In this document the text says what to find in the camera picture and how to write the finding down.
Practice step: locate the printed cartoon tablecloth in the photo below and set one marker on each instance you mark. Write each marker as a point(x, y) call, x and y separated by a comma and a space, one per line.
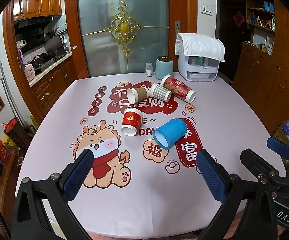
point(140, 190)

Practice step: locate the wooden wall cabinet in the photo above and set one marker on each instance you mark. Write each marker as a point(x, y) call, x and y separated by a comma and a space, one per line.
point(262, 77)

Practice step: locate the small white pill bottle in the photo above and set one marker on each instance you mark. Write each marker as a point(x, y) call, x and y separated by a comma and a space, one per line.
point(149, 69)

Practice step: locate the light blue canister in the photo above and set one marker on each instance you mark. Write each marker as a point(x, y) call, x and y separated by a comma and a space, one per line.
point(164, 66)

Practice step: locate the brown kraft paper cup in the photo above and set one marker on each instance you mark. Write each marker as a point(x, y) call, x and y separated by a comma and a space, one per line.
point(135, 95)

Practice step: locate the red tin can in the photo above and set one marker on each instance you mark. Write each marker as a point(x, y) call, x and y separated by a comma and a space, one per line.
point(4, 154)

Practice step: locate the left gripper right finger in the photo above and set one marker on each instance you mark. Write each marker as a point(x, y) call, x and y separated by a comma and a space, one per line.
point(258, 220)

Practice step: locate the frosted glass door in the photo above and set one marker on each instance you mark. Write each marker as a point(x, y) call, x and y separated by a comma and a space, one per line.
point(121, 36)

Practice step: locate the white appliance with cloth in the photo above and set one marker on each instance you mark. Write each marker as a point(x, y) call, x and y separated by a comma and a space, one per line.
point(199, 56)

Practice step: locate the grey checkered paper cup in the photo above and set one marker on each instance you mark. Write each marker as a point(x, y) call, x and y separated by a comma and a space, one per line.
point(159, 92)

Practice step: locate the red paper cup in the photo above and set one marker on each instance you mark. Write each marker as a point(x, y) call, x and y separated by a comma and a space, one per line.
point(132, 118)

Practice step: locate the blue plastic cup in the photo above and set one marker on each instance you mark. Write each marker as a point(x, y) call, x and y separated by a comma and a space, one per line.
point(169, 133)

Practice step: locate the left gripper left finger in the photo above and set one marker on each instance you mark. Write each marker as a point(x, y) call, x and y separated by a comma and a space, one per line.
point(30, 220)

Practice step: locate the red floral tall cup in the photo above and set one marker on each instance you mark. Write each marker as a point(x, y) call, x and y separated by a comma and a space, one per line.
point(178, 88)

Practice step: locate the dark wicker basket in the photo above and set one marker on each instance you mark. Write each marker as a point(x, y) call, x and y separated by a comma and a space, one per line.
point(16, 132)

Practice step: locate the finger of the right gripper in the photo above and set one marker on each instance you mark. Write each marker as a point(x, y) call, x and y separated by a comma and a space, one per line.
point(261, 169)
point(278, 147)

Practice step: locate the pink kitchen appliance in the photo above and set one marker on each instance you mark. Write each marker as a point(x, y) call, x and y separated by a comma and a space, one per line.
point(29, 72)

